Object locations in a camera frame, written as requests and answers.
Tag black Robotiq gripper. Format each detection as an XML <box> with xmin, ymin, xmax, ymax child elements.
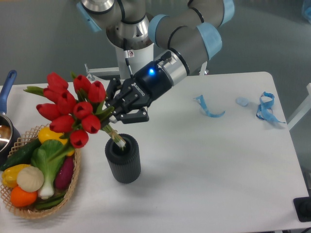
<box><xmin>105</xmin><ymin>61</ymin><xmax>173</xmax><ymax>124</ymax></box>

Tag red tulip bouquet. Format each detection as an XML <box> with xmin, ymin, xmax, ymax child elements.
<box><xmin>24</xmin><ymin>72</ymin><xmax>128</xmax><ymax>160</ymax></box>

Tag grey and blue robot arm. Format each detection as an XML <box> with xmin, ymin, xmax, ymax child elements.
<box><xmin>77</xmin><ymin>0</ymin><xmax>235</xmax><ymax>125</ymax></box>

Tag dark grey ribbed vase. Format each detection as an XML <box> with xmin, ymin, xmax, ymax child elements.
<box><xmin>105</xmin><ymin>133</ymin><xmax>141</xmax><ymax>183</ymax></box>

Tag curled blue tape strip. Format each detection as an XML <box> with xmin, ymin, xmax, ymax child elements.
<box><xmin>194</xmin><ymin>95</ymin><xmax>225</xmax><ymax>118</ymax></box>

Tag yellow squash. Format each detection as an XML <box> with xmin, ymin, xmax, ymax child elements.
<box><xmin>37</xmin><ymin>127</ymin><xmax>68</xmax><ymax>158</ymax></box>

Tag green bok choy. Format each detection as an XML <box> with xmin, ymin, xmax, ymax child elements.
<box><xmin>31</xmin><ymin>139</ymin><xmax>65</xmax><ymax>200</ymax></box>

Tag purple sweet potato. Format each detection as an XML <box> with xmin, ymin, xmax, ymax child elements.
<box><xmin>54</xmin><ymin>157</ymin><xmax>74</xmax><ymax>190</ymax></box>

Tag small light-blue cap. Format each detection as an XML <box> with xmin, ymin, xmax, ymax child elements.
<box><xmin>236</xmin><ymin>97</ymin><xmax>249</xmax><ymax>107</ymax></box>

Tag green cucumber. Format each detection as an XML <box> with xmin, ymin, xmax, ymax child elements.
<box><xmin>0</xmin><ymin>138</ymin><xmax>41</xmax><ymax>171</ymax></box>

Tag green bean pods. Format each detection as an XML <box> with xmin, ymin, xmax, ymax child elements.
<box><xmin>34</xmin><ymin>192</ymin><xmax>65</xmax><ymax>211</ymax></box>

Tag white garlic bulb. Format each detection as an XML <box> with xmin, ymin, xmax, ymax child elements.
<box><xmin>17</xmin><ymin>166</ymin><xmax>44</xmax><ymax>192</ymax></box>

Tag yellow bell pepper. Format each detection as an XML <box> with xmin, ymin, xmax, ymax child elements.
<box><xmin>1</xmin><ymin>164</ymin><xmax>31</xmax><ymax>188</ymax></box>

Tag orange fruit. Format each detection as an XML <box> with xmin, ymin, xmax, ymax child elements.
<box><xmin>10</xmin><ymin>186</ymin><xmax>37</xmax><ymax>207</ymax></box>

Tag woven wicker basket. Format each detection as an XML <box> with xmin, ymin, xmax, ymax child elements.
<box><xmin>0</xmin><ymin>125</ymin><xmax>81</xmax><ymax>219</ymax></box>

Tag black device at edge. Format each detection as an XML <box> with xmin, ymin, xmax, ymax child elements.
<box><xmin>293</xmin><ymin>197</ymin><xmax>311</xmax><ymax>222</ymax></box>

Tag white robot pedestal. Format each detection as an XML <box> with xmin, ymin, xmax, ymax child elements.
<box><xmin>84</xmin><ymin>45</ymin><xmax>209</xmax><ymax>82</ymax></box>

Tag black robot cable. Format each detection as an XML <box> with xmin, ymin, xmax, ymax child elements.
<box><xmin>122</xmin><ymin>38</ymin><xmax>135</xmax><ymax>80</ymax></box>

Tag blue-handled saucepan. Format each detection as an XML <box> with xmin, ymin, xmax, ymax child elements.
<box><xmin>0</xmin><ymin>70</ymin><xmax>20</xmax><ymax>165</ymax></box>

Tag crumpled blue strap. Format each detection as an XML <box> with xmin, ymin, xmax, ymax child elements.
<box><xmin>256</xmin><ymin>91</ymin><xmax>287</xmax><ymax>125</ymax></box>

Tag white frame post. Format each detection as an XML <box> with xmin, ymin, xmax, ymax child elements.
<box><xmin>287</xmin><ymin>83</ymin><xmax>311</xmax><ymax>131</ymax></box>

